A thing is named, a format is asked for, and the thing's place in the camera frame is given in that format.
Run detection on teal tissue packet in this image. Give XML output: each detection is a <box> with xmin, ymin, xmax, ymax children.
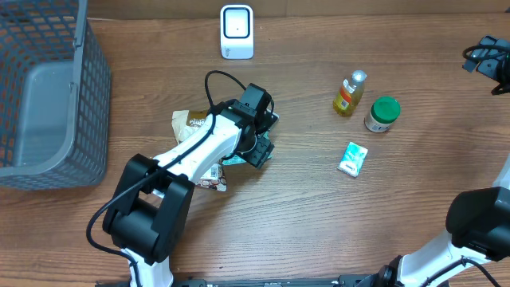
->
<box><xmin>222</xmin><ymin>132</ymin><xmax>273</xmax><ymax>166</ymax></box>

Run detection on brown snack bag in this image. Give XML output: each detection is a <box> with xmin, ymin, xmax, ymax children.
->
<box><xmin>171</xmin><ymin>110</ymin><xmax>227</xmax><ymax>192</ymax></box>

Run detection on green white tissue pack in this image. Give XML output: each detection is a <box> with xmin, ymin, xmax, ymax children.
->
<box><xmin>337</xmin><ymin>142</ymin><xmax>368</xmax><ymax>178</ymax></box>

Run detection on yellow liquid bottle grey cap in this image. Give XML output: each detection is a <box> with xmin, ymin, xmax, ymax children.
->
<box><xmin>332</xmin><ymin>70</ymin><xmax>367</xmax><ymax>116</ymax></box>

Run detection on green lid white jar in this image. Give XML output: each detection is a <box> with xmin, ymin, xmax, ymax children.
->
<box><xmin>364</xmin><ymin>96</ymin><xmax>401</xmax><ymax>133</ymax></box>

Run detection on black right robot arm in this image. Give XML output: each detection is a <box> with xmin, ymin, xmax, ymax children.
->
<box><xmin>358</xmin><ymin>161</ymin><xmax>509</xmax><ymax>287</ymax></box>

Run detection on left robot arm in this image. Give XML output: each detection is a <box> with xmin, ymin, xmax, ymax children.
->
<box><xmin>103</xmin><ymin>84</ymin><xmax>278</xmax><ymax>286</ymax></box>

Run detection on white barcode scanner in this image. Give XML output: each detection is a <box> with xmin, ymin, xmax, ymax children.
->
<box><xmin>220</xmin><ymin>4</ymin><xmax>254</xmax><ymax>60</ymax></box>

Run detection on dark grey mesh plastic basket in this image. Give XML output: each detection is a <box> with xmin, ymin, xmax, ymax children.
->
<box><xmin>1</xmin><ymin>0</ymin><xmax>112</xmax><ymax>190</ymax></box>

